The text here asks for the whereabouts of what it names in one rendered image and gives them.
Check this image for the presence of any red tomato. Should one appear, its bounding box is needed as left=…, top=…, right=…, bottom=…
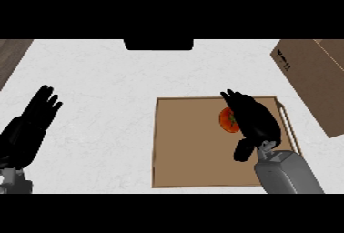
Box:
left=218, top=106, right=243, bottom=134

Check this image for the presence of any brown cardboard box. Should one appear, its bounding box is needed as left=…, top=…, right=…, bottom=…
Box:
left=269, top=39, right=344, bottom=139

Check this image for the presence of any dark brown wooden panel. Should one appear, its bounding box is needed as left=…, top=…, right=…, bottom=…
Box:
left=0, top=39, right=36, bottom=91

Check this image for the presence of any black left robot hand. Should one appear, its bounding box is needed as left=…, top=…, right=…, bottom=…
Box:
left=0, top=85, right=66, bottom=170

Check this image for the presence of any black appliance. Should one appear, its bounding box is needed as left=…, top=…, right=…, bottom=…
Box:
left=123, top=39, right=196, bottom=51

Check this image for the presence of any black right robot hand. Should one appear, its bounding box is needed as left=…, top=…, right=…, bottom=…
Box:
left=219, top=88, right=283, bottom=163

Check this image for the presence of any brown wooden tray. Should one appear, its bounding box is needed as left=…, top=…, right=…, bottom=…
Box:
left=151, top=96, right=305, bottom=189

